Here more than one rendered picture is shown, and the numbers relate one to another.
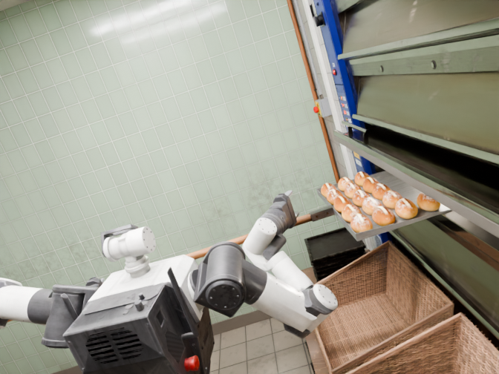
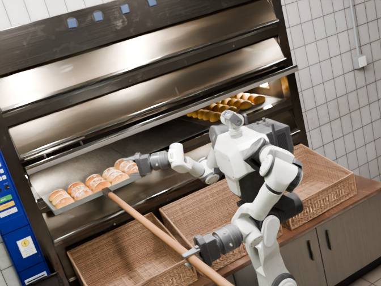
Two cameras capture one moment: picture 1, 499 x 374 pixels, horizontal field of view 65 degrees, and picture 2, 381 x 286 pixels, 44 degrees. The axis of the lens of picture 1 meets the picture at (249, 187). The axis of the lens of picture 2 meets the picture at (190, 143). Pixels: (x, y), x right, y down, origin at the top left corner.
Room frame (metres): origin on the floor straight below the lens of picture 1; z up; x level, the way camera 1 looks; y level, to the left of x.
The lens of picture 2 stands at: (1.95, 2.00, 2.04)
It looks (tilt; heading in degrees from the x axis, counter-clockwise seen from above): 17 degrees down; 244
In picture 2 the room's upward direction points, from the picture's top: 15 degrees counter-clockwise
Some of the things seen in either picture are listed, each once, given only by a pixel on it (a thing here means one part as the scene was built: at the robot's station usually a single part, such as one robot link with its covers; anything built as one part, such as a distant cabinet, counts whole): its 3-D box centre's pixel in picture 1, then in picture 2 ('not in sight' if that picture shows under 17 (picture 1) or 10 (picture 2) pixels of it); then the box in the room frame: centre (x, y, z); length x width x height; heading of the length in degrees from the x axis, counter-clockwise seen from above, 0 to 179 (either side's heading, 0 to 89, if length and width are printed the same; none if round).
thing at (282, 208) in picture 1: (278, 217); (149, 163); (1.20, -0.06, 1.31); 0.12 x 0.10 x 0.13; 144
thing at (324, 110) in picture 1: (324, 107); not in sight; (2.31, -0.57, 1.46); 0.10 x 0.07 x 0.10; 177
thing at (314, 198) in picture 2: not in sight; (296, 183); (0.21, -0.24, 0.72); 0.56 x 0.49 x 0.28; 178
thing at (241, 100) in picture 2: not in sight; (219, 104); (0.21, -0.95, 1.21); 0.61 x 0.48 x 0.06; 87
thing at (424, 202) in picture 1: (427, 199); (122, 163); (1.19, -0.55, 1.21); 0.10 x 0.07 x 0.06; 176
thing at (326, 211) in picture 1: (321, 213); (107, 192); (1.41, -0.23, 1.20); 0.09 x 0.04 x 0.03; 89
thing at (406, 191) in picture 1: (377, 195); (94, 183); (1.40, -0.46, 1.19); 0.55 x 0.36 x 0.03; 179
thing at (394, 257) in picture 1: (368, 311); (131, 265); (1.40, -0.30, 0.72); 0.56 x 0.49 x 0.28; 178
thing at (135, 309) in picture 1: (152, 331); (255, 159); (0.86, 0.34, 1.27); 0.34 x 0.30 x 0.36; 79
